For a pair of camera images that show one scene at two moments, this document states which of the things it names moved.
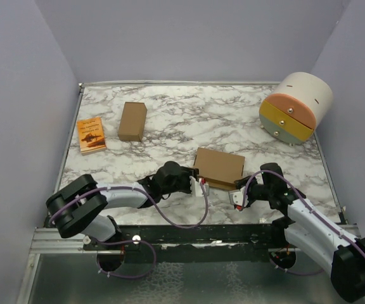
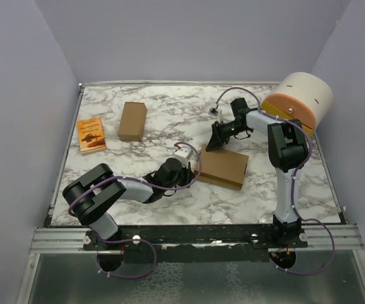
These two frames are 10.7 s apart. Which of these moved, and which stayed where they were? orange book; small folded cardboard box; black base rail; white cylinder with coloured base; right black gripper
Moved: right black gripper
Stayed: orange book; black base rail; small folded cardboard box; white cylinder with coloured base
